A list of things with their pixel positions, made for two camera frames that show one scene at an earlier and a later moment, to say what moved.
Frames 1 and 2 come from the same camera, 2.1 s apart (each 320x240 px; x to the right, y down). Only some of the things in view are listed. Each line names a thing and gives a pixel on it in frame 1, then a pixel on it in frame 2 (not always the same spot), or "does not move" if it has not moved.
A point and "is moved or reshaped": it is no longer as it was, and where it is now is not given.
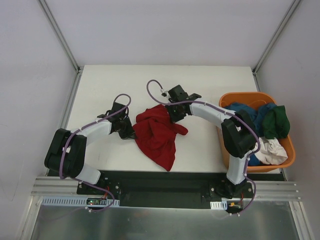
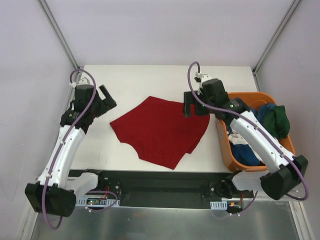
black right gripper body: [174, 115] -> [189, 99]
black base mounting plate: [168, 189] does not move
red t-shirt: [155, 133] is moved or reshaped
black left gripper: [127, 131] -> [105, 99]
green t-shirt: [276, 123] does not move
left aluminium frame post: [46, 10] does not move
